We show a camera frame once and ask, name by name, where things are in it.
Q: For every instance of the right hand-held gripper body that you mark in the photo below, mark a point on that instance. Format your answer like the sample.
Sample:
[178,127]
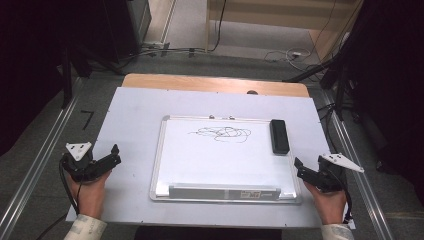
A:
[331,170]

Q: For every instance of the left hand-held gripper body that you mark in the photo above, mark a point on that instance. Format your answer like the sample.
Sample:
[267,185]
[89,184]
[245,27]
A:
[81,163]

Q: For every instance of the black whiteboard eraser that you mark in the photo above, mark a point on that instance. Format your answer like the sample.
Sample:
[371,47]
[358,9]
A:
[279,136]

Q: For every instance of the white whiteboard with metal frame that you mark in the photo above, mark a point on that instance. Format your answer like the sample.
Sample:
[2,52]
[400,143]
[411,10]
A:
[216,160]

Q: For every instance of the person's left hand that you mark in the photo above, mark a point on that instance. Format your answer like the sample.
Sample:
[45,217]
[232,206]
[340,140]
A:
[90,195]

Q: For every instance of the person's right hand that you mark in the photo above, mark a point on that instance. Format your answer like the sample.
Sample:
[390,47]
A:
[328,205]

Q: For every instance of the large white panel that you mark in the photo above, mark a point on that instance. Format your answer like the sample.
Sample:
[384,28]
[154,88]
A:
[133,126]

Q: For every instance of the black metal stand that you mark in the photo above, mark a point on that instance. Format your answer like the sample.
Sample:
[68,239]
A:
[66,80]
[333,80]

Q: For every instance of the dark table grommet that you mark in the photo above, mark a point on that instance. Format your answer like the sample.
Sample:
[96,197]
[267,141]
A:
[252,92]

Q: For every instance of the wooden table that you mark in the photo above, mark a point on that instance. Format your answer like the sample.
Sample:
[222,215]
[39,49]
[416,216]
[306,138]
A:
[200,82]

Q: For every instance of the dark cabinet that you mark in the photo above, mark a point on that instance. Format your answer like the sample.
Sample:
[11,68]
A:
[123,30]

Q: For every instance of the light wooden shelf unit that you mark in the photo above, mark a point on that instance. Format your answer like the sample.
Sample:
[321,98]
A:
[283,16]

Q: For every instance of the aluminium floor rail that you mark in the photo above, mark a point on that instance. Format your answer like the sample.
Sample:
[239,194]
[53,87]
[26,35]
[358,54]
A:
[363,186]
[36,166]

